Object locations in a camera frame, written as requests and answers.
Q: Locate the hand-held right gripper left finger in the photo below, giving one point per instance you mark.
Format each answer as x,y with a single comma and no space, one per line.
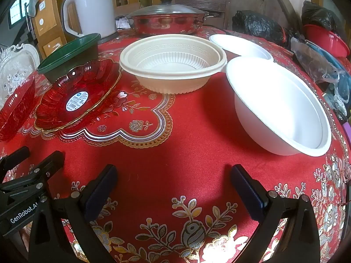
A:
100,190

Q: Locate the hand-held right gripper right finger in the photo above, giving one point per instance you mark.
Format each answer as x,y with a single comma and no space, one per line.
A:
249,194

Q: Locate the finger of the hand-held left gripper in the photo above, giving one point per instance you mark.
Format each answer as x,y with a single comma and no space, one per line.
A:
16,156
41,174

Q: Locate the white foam plate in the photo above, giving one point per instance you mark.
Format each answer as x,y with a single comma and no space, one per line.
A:
274,109

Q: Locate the red glass plate with label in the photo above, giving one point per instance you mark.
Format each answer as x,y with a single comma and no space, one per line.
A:
90,79

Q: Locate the green plastic bowl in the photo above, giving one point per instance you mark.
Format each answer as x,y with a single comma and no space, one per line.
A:
68,52

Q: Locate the beige plastic bowl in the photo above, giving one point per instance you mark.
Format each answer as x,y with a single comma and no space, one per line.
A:
170,82

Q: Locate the small white foam bowl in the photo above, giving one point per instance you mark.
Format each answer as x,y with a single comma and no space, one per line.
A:
241,45

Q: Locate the white ornate chair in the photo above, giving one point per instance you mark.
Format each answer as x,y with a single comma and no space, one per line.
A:
19,65

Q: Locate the red floral tablecloth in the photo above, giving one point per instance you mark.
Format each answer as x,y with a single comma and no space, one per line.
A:
178,131

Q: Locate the purple plastic object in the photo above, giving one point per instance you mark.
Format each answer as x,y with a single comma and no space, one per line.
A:
347,126

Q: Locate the blue plastic bag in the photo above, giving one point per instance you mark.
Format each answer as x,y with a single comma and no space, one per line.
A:
344,87

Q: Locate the stairwell window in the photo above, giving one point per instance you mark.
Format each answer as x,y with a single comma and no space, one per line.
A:
19,9

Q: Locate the clear plastic bag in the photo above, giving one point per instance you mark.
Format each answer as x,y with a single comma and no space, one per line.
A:
312,60

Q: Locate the grey hanging cloth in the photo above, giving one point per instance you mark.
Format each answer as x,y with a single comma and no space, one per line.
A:
32,2

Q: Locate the white electric kettle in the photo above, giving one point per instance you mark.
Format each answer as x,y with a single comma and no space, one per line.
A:
96,11

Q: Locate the long black plastic bag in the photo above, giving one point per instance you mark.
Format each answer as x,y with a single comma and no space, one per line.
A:
257,24

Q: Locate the red plastic basin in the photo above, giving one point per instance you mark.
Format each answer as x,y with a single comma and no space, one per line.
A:
329,42

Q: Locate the stainless steel pot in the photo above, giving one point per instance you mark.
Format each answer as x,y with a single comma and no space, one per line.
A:
164,24

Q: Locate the glass pot lid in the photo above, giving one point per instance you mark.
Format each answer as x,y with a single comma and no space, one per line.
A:
164,8

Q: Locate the bulky black plastic bag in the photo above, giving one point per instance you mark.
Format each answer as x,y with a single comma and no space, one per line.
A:
318,13

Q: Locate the white wall switch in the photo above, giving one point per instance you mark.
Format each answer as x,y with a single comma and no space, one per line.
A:
41,5

